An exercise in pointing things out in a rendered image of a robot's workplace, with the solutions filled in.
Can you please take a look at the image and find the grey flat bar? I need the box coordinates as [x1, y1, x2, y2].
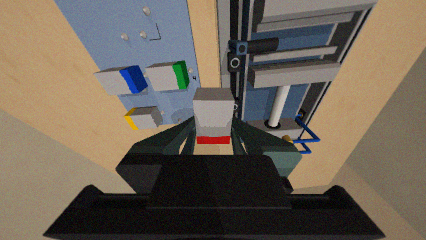
[249, 45, 337, 62]
[252, 12, 354, 33]

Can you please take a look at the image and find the grey block with green end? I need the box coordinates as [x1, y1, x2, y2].
[145, 60, 190, 91]

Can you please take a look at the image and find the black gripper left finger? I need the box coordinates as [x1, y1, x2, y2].
[127, 116, 196, 155]

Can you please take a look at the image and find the grey block with yellow end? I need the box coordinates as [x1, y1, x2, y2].
[124, 106, 163, 130]

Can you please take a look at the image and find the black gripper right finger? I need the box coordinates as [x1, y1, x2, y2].
[231, 116, 302, 178]

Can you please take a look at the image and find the grey block with blue end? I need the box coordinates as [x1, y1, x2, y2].
[93, 65, 148, 96]

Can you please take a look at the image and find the grey block with red end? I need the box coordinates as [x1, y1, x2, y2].
[192, 88, 235, 144]

